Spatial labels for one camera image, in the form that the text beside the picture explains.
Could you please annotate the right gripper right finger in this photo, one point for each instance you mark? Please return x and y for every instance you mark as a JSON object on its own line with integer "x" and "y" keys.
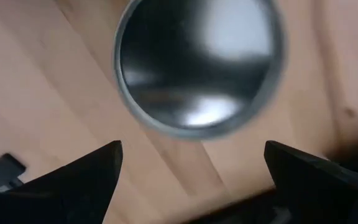
{"x": 322, "y": 193}

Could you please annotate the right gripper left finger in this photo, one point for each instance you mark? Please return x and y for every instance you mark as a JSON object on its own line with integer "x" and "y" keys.
{"x": 57, "y": 193}

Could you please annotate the garden vegetables tin can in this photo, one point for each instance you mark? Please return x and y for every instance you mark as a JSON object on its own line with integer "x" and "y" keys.
{"x": 197, "y": 77}

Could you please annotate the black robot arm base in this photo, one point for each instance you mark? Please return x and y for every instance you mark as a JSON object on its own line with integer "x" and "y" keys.
{"x": 2, "y": 171}

